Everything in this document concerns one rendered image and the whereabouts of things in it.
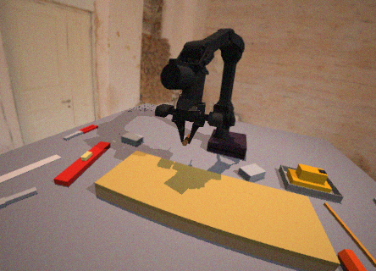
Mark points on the brown awl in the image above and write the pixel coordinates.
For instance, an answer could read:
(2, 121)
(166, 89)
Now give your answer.
(186, 140)

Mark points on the beige flat strip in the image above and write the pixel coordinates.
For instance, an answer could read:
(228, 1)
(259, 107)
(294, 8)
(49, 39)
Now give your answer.
(28, 168)

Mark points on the tan floor panel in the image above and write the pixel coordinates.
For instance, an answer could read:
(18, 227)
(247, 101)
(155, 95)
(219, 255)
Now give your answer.
(278, 225)

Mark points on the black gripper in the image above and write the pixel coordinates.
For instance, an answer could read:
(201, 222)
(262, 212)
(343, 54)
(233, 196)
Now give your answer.
(213, 119)

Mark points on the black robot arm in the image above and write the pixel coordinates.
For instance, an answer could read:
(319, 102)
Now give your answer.
(188, 72)

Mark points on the red long flat bar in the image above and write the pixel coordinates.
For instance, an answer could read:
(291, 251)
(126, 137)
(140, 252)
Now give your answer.
(81, 164)

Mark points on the orange thin rod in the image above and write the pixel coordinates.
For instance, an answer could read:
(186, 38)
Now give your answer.
(358, 243)

